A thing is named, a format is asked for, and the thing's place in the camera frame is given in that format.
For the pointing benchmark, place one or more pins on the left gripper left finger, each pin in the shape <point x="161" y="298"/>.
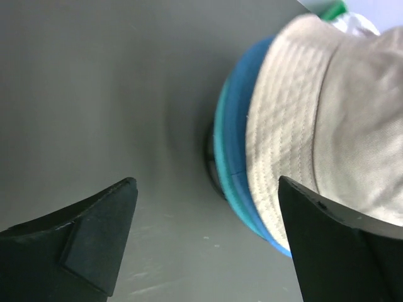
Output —
<point x="73" y="254"/>

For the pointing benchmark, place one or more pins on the green plastic tray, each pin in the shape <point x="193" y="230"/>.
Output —
<point x="335" y="10"/>

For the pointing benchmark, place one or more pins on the medium blue bucket hat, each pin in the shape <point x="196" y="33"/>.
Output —
<point x="241" y="88"/>

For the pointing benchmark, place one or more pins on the beige bucket hat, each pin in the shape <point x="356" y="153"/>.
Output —
<point x="326" y="111"/>

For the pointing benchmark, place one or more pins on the black wire hat stand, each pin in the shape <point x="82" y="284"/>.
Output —
<point x="209" y="161"/>

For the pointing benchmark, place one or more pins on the cyan bucket hat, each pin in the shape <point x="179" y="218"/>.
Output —
<point x="225" y="178"/>

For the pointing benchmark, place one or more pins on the white hat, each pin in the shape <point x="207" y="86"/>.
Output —
<point x="355" y="24"/>

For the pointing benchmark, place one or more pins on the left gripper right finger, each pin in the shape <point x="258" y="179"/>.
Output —
<point x="339" y="254"/>

